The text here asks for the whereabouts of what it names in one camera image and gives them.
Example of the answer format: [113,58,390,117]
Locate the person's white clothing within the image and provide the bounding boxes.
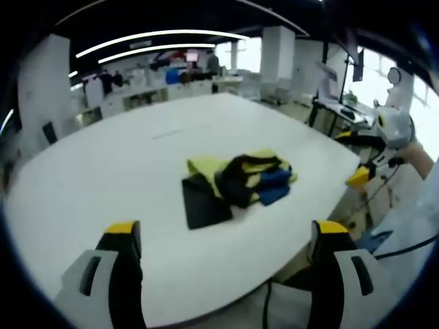
[372,178,439,285]

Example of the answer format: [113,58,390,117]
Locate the computer monitor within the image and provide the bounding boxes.
[316,62,341,101]

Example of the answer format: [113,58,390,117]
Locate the black cable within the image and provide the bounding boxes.
[263,279,275,329]
[372,236,438,260]

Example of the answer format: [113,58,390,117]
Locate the blue bin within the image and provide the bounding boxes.
[165,68,185,84]

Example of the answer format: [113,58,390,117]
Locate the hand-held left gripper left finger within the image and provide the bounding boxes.
[54,220,147,329]

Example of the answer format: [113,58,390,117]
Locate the white low cabinets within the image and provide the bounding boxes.
[82,77,214,119]

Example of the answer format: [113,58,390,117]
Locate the yellow black blue garment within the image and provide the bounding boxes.
[186,147,298,209]

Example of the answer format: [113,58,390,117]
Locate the black screen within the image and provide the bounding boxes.
[352,49,365,82]

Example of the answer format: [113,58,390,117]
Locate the person's right hand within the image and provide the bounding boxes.
[401,143,434,180]

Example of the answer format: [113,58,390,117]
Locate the white desk with black legs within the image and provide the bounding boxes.
[307,96,377,138]

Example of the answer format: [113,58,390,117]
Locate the long ceiling light strip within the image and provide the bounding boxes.
[75,29,250,59]
[97,42,217,65]

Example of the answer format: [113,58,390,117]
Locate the black stand pole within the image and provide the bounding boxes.
[340,56,351,103]

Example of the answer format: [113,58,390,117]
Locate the white pillar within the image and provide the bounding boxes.
[261,25,296,84]

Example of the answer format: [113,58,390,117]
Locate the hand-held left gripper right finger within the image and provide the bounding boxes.
[306,219,385,329]

